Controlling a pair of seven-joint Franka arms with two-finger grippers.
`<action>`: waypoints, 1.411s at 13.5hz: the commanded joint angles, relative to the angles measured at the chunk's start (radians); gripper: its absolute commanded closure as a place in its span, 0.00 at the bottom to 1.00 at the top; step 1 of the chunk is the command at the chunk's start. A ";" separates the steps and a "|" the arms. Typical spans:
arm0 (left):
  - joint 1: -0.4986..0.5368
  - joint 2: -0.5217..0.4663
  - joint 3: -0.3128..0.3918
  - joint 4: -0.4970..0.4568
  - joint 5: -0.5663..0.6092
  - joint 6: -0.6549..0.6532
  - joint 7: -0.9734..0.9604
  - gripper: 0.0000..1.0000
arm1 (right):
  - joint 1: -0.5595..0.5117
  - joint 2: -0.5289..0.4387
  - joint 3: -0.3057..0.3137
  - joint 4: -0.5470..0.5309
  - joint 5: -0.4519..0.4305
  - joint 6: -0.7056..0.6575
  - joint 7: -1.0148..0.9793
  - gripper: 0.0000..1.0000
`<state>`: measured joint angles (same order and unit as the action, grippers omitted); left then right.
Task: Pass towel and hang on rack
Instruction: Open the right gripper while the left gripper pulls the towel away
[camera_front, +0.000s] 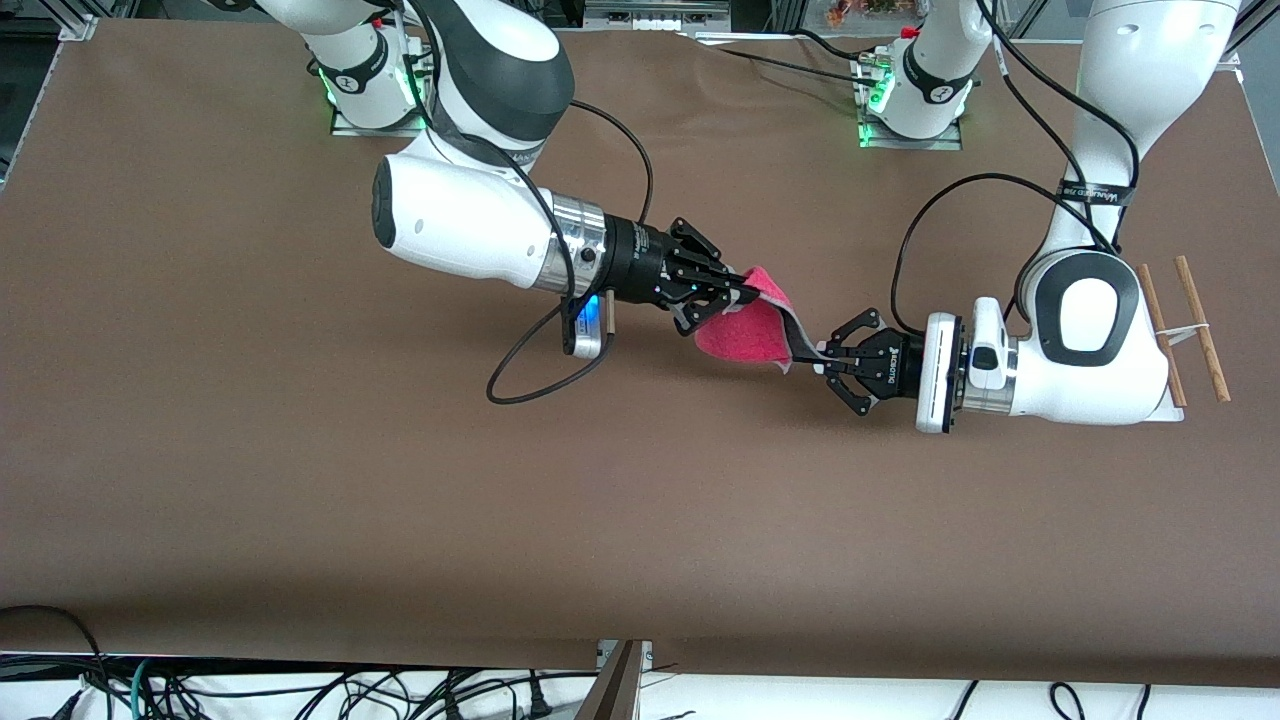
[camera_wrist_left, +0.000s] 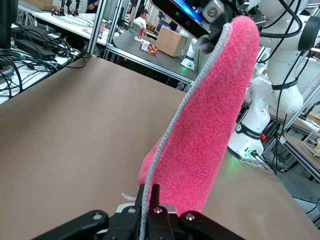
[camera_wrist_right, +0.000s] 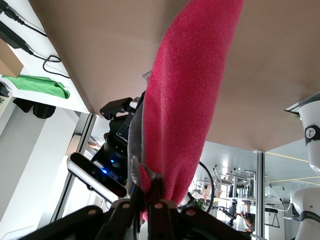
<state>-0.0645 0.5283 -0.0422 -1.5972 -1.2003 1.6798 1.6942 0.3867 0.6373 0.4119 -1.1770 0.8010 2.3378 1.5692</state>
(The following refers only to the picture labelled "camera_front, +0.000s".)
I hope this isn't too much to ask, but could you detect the pink microfibre towel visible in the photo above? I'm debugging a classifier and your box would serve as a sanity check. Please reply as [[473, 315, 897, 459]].
[[694, 264, 828, 377]]

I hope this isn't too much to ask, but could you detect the white paper sheet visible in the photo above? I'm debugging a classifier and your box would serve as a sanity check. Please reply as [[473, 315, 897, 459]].
[[690, 31, 806, 48]]

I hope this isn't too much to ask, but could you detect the brown table cover sheet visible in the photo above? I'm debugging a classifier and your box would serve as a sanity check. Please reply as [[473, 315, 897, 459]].
[[0, 18, 1280, 691]]

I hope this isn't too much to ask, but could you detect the grey power strip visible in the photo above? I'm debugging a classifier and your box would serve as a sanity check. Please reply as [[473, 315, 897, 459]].
[[584, 0, 732, 32]]

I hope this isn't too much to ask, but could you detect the orange red cluttered object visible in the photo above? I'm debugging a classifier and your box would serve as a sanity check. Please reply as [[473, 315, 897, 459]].
[[824, 0, 936, 28]]

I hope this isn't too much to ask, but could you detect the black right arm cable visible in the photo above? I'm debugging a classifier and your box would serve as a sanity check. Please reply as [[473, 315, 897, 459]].
[[486, 98, 657, 407]]

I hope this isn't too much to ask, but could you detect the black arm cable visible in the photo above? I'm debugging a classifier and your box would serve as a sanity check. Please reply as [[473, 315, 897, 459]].
[[889, 0, 1142, 338], [486, 98, 657, 407]]

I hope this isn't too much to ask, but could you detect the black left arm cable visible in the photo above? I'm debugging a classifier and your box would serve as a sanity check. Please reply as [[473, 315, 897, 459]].
[[889, 0, 1142, 338]]

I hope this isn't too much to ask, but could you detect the black base power cable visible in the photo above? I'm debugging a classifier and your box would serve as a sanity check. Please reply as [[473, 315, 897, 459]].
[[712, 46, 869, 85], [795, 27, 881, 63]]

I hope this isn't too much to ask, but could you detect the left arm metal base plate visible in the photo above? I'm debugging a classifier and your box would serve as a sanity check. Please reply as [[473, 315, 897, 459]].
[[856, 52, 965, 152]]

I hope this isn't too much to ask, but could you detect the black left arm strap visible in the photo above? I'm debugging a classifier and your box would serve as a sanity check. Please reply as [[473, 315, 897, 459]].
[[1056, 182, 1139, 209]]

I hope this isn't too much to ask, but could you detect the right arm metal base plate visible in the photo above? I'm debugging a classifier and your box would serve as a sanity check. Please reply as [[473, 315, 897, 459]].
[[329, 55, 439, 139]]

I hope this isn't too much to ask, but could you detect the small metal bracket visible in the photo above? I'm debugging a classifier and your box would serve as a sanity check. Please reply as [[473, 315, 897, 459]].
[[596, 639, 655, 671]]

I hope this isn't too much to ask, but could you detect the brown wooden post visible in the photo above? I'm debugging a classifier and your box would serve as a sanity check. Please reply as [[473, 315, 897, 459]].
[[574, 640, 644, 720]]

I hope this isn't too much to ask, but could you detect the aluminium frame profile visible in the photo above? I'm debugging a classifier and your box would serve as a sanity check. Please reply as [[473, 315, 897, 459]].
[[1215, 0, 1280, 71]]

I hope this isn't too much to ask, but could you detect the black cable tangle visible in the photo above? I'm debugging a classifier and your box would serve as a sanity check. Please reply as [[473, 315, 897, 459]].
[[60, 665, 566, 720]]

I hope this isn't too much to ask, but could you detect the thick black floor cable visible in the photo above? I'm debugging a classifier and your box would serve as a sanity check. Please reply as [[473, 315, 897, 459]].
[[0, 604, 105, 693]]

